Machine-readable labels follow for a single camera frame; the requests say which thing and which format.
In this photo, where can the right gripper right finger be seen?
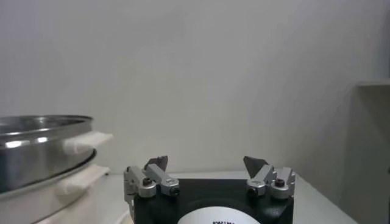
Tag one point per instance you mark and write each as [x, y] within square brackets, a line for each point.
[265, 178]

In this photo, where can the stainless steel steamer basket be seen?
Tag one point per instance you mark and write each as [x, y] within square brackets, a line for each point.
[36, 158]

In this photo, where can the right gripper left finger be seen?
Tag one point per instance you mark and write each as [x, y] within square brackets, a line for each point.
[158, 175]

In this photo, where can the white electric cooker base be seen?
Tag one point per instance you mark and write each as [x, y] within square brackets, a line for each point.
[36, 208]

